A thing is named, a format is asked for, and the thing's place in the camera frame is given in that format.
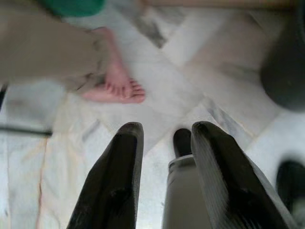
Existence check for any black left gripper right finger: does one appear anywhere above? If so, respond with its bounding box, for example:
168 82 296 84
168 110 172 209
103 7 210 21
191 121 301 229

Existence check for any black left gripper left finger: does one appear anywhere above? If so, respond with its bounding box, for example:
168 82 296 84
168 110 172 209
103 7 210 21
67 121 145 229

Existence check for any black robot foot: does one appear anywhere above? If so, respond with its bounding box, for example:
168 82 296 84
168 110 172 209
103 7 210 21
275 159 305 217
173 128 193 158

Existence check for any bare person foot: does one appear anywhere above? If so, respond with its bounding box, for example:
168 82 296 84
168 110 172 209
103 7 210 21
82 27 146 104

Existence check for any person leg in beige trousers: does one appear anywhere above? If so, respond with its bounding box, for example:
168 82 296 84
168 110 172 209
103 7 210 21
0 0 107 93

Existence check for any green rounded object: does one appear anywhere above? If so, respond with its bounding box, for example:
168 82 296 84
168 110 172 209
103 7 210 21
41 0 107 18

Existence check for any dark metal table leg frame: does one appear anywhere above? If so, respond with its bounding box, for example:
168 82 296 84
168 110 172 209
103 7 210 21
0 84 52 137

